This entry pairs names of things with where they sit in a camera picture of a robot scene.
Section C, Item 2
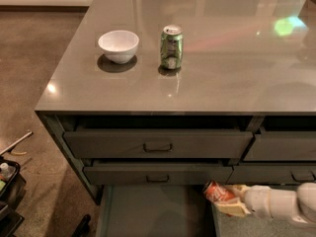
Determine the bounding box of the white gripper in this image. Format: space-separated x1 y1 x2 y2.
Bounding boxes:
215 185 272 219

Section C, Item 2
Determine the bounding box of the red coke can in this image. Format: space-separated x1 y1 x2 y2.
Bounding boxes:
203 181 236 202

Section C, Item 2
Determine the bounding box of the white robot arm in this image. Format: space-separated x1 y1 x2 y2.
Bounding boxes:
215 183 316 231

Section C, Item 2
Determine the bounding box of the grey middle right drawer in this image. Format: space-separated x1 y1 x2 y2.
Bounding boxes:
227 163 316 185

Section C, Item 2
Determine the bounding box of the grey top right drawer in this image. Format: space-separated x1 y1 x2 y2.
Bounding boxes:
244 128 316 161

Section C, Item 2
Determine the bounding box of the grey open bottom drawer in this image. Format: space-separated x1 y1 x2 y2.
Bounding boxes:
96 185 220 237

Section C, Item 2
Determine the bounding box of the grey counter cabinet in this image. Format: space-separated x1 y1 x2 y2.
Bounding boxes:
36 0 316 198

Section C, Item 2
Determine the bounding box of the grey middle left drawer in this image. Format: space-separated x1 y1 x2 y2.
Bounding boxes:
83 161 233 185

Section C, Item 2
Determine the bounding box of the grey top left drawer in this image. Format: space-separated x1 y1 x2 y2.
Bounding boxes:
63 129 253 159

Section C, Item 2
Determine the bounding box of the green soda can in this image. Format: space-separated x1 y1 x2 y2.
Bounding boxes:
160 25 183 69

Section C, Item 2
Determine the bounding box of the black object on floor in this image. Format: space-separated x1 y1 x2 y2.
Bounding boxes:
71 214 91 237

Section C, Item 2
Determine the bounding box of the white bowl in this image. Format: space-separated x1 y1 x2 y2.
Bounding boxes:
98 30 139 64

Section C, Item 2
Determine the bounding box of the metal rod on floor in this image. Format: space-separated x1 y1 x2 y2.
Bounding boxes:
0 130 34 156

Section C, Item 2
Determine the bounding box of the black cart with items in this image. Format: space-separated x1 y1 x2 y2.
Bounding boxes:
0 158 26 237

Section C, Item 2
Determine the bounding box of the white plastic bottle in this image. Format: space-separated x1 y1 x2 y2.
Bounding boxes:
0 163 15 181

